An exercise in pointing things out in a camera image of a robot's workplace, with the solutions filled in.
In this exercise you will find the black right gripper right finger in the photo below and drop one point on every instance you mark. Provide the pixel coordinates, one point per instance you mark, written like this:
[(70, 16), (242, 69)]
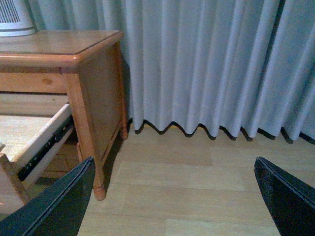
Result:
[(290, 201)]

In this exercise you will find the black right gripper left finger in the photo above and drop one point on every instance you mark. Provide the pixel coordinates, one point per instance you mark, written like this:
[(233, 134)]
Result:
[(58, 210)]

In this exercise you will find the wooden drawer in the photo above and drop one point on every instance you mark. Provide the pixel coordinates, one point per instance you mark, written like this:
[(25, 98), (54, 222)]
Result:
[(33, 127), (68, 157)]

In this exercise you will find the wooden nightstand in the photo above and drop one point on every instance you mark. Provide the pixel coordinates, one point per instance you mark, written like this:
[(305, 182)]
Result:
[(86, 66)]

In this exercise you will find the grey curtain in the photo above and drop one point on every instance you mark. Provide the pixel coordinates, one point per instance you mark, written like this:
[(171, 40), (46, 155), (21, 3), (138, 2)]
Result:
[(237, 64)]

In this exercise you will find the white cylindrical air purifier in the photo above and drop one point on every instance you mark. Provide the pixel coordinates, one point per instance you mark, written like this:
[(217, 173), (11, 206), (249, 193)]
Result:
[(15, 19)]

